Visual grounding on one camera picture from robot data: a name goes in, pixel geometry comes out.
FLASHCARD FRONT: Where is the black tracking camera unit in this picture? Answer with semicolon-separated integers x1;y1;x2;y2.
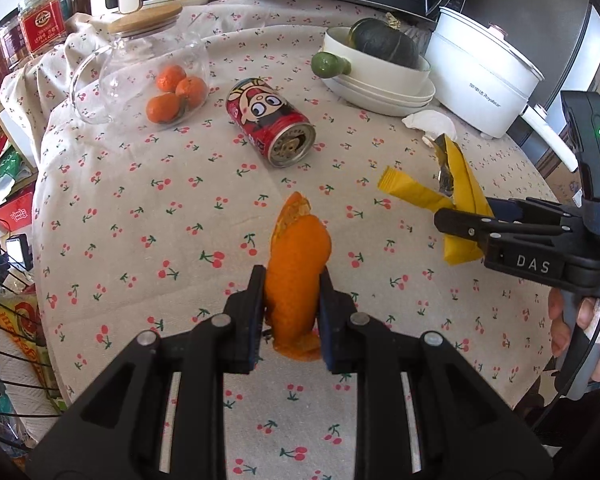
560;90;600;202

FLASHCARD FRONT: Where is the yellow snack wrapper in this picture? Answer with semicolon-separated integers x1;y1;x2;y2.
377;133;496;267

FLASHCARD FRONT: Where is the orange tangerine left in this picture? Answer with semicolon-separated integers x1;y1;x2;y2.
145;93;183;124

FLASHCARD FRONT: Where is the red cartoon drink can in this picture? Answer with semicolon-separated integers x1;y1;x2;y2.
225;78;316;168

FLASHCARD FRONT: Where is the black wire rack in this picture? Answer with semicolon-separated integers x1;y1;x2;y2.
0;234;66;462

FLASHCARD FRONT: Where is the orange peel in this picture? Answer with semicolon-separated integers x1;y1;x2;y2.
264;192;332;362

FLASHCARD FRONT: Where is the red label jar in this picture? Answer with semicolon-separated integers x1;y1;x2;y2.
18;0;67;56

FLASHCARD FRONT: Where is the crumpled white tissue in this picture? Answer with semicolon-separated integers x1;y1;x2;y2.
402;110;457;148

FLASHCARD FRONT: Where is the orange tangerine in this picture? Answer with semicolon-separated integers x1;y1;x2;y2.
145;93;183;124
175;76;208;110
155;65;186;93

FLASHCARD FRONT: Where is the orange tangerine top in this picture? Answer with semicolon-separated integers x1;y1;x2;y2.
155;65;186;93

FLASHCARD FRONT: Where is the white Royalstar electric pot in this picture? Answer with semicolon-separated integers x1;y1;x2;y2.
425;6;578;172

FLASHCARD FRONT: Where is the dark green pumpkin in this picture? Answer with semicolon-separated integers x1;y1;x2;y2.
348;18;419;68

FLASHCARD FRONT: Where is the orange tangerine right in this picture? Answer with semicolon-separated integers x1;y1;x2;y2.
175;76;208;110

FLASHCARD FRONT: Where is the glass jar wooden lid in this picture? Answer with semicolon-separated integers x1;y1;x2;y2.
70;3;209;131

